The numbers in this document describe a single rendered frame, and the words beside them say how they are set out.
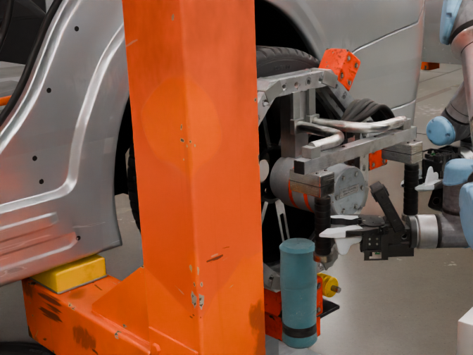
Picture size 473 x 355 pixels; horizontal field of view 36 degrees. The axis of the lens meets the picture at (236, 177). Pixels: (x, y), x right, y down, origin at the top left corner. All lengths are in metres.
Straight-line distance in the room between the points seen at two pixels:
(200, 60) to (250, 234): 0.33
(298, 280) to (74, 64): 0.71
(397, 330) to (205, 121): 1.90
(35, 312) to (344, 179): 0.80
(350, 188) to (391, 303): 1.44
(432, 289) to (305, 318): 1.56
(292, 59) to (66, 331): 0.86
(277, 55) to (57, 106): 0.56
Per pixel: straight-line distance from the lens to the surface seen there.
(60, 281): 1.74
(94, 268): 1.78
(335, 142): 1.63
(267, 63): 1.83
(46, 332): 1.83
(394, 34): 2.47
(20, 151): 1.64
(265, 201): 1.93
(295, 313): 1.80
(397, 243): 1.65
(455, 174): 1.61
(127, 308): 1.51
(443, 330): 2.98
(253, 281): 1.35
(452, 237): 1.64
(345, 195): 1.77
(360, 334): 2.92
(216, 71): 1.20
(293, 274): 1.75
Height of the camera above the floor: 1.40
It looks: 17 degrees down
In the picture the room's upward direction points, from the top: 2 degrees counter-clockwise
